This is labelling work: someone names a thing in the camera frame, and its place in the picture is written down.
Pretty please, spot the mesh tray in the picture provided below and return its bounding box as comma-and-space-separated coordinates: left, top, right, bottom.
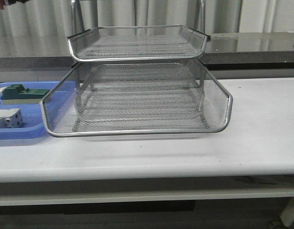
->
68, 25, 211, 62
40, 58, 233, 137

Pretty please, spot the blue plastic tray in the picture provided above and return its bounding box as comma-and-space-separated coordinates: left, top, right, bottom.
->
0, 81, 75, 140

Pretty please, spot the green electrical module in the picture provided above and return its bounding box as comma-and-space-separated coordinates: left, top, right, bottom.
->
0, 84, 49, 105

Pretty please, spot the white circuit breaker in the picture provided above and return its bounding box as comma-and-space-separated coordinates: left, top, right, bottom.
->
0, 108, 23, 128

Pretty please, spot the white table leg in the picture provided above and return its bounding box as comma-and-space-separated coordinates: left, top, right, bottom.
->
280, 197, 294, 228

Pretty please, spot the grey metal rack frame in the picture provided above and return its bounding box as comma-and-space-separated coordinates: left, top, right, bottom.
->
69, 0, 211, 91

